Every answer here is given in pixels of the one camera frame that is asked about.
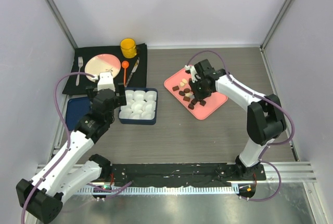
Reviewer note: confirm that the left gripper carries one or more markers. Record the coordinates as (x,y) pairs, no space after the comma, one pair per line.
(120,98)

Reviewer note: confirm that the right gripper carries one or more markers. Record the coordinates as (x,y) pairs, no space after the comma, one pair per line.
(199,96)

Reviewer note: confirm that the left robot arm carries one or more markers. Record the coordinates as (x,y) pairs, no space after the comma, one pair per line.
(44,195)

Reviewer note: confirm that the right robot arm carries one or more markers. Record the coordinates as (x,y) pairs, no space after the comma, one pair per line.
(265,119)

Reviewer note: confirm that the dark blue chocolate box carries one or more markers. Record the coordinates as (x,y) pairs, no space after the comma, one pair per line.
(141,107)

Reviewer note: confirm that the pink and cream plate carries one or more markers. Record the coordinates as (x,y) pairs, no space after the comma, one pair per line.
(103,63)

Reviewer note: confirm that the orange plastic spoon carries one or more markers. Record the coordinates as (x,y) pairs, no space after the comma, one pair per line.
(125,66)

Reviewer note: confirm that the black cloth placemat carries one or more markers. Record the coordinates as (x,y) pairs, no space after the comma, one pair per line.
(139,78)

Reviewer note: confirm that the dark blue box lid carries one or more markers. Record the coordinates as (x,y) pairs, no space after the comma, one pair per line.
(76,109)

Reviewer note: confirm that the silver fork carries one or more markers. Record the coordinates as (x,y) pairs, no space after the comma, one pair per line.
(80,65)

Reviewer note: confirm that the steak knife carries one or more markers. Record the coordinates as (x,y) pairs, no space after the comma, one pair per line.
(133,71)

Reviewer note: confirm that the yellow mug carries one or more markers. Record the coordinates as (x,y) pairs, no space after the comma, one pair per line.
(128,48)

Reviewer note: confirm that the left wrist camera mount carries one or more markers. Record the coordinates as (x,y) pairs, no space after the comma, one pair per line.
(105,81)

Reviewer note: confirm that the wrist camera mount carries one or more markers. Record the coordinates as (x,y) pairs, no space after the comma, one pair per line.
(190,69)
(105,81)

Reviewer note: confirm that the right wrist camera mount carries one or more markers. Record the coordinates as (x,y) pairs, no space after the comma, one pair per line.
(190,69)

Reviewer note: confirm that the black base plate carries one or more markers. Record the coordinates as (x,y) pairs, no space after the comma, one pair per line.
(175,175)

